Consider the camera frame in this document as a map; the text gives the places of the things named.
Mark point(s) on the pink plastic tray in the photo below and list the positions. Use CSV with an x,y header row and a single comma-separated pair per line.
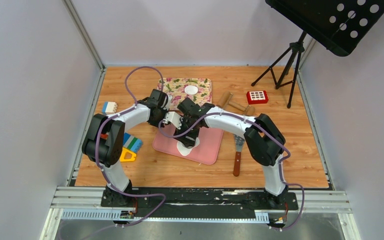
x,y
206,153

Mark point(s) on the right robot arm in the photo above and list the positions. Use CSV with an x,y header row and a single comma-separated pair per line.
x,y
264,140

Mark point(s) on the black music stand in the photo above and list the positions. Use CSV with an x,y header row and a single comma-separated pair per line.
x,y
338,25

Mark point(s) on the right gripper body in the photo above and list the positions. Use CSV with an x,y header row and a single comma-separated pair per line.
x,y
192,133

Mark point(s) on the small blue white card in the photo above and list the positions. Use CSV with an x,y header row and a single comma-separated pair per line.
x,y
109,107

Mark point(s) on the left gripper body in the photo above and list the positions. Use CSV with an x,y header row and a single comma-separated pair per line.
x,y
156,122

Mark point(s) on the blue green toy brick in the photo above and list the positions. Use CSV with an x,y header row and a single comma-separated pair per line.
x,y
132,143

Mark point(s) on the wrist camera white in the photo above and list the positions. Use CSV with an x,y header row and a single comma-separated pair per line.
x,y
173,118
167,102

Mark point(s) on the red grid box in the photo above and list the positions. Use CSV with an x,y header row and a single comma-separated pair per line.
x,y
257,97

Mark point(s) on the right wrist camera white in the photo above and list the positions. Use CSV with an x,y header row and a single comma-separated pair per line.
x,y
173,118

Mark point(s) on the wooden double-ended roller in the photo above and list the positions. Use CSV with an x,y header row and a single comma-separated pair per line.
x,y
226,100

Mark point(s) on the white dough ball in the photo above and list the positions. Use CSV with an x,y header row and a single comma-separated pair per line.
x,y
183,150

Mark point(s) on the floral cutting mat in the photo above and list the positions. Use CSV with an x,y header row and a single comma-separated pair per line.
x,y
175,86

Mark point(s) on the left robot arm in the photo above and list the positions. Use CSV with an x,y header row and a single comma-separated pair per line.
x,y
103,143

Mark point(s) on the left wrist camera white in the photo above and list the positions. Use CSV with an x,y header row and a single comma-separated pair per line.
x,y
167,102

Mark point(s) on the yellow triangular toy block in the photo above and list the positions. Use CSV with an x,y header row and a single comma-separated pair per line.
x,y
127,155

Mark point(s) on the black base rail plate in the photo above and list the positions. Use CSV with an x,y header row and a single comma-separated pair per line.
x,y
202,203

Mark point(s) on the flat white dough wrapper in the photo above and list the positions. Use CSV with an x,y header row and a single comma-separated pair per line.
x,y
191,90

